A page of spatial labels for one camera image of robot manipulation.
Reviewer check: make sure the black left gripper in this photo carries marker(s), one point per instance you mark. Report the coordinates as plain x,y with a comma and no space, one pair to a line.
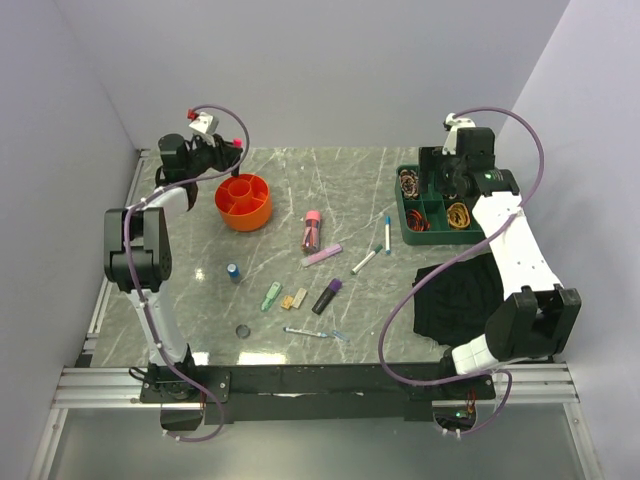
224,152

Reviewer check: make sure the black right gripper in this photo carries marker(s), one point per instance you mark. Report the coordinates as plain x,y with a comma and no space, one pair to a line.
430,159

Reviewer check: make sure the blue capped white marker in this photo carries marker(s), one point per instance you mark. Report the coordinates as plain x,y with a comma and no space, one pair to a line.
387,232

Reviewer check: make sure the green capped white marker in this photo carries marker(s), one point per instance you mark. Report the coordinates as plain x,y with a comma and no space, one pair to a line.
370,255

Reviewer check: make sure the light purple highlighter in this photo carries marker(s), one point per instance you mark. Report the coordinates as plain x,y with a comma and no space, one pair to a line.
321,255

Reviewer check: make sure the purple capped black highlighter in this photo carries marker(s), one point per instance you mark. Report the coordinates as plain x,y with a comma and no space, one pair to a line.
327,296

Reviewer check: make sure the blue white pen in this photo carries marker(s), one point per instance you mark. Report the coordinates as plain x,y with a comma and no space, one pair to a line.
305,332

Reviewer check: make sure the pink capped black highlighter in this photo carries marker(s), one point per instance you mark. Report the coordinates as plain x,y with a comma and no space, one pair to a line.
238,150

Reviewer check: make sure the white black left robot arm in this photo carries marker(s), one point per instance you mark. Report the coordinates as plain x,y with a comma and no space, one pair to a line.
323,282

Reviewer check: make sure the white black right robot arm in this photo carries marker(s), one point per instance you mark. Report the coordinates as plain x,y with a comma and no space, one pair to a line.
538,313

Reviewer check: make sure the pink black rolled band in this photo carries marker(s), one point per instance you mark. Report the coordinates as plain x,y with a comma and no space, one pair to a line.
409,184

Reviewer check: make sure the green compartment tray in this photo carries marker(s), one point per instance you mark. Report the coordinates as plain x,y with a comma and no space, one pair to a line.
433,206

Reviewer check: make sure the orange navy rolled band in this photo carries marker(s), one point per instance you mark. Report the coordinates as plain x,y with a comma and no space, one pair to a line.
416,221

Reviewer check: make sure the yellow rolled band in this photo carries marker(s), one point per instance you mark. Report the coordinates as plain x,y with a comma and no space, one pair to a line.
458,216

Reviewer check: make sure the orange round divided container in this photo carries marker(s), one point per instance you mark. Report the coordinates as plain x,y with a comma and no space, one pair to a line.
244,202

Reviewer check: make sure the blue glue stick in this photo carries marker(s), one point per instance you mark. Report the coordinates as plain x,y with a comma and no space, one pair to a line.
234,273

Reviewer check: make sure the black cloth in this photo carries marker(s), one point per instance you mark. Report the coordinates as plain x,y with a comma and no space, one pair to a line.
453,308

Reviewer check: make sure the tan eraser block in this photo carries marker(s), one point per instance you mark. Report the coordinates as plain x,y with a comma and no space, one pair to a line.
287,302

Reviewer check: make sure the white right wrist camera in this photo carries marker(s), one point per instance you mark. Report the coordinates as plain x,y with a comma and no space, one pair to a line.
453,124

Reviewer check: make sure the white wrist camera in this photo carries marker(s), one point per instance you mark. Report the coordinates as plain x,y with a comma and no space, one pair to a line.
453,124
202,123

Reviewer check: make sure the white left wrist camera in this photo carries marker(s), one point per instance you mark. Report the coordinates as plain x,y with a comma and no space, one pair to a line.
202,123

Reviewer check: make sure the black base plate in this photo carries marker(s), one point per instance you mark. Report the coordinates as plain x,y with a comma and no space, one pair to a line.
304,392

